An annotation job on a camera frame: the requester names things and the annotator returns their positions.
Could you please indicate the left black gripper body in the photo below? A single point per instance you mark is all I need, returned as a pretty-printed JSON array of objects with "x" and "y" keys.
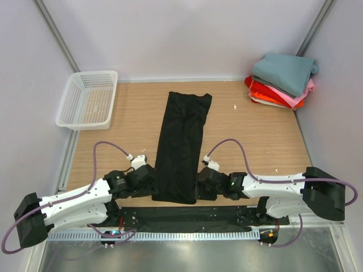
[{"x": 151, "y": 188}]

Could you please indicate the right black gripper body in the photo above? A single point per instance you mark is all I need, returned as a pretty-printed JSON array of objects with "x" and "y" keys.
[{"x": 206, "y": 192}]

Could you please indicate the black t shirt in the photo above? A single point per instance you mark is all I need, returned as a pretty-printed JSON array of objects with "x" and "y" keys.
[{"x": 179, "y": 147}]

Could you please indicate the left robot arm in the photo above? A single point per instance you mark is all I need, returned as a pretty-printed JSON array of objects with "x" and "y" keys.
[{"x": 37, "y": 218}]

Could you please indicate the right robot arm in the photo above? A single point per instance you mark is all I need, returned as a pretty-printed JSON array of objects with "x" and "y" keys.
[{"x": 312, "y": 192}]

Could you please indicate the white plastic basket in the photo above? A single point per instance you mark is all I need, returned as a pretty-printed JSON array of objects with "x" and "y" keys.
[{"x": 88, "y": 100}]

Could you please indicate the folded white t shirt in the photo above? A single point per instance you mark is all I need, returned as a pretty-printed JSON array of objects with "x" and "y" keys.
[{"x": 255, "y": 100}]

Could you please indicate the folded red t shirt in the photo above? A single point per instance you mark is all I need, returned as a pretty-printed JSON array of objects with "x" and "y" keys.
[{"x": 259, "y": 87}]

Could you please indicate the folded grey t shirt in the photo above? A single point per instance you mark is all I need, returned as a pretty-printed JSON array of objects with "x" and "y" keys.
[{"x": 260, "y": 80}]

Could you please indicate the folded pink t shirt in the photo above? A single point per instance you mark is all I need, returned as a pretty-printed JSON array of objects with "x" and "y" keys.
[{"x": 293, "y": 100}]

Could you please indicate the folded orange t shirt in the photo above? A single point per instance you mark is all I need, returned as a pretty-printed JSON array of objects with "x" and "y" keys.
[{"x": 278, "y": 101}]

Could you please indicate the folded teal t shirt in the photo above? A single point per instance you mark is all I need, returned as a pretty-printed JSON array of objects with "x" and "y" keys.
[{"x": 290, "y": 73}]

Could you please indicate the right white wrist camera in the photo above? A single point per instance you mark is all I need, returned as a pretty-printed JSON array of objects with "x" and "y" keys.
[{"x": 208, "y": 162}]

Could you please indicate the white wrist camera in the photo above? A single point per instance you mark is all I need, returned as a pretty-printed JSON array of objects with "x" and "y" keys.
[
  {"x": 208, "y": 162},
  {"x": 138, "y": 161}
]

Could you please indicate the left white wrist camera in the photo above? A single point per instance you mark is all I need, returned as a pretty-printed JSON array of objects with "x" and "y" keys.
[{"x": 138, "y": 161}]

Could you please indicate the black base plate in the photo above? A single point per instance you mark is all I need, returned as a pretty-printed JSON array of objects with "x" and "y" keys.
[{"x": 196, "y": 219}]

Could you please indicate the white slotted cable duct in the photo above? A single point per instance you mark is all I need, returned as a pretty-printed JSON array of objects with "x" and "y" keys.
[{"x": 89, "y": 235}]

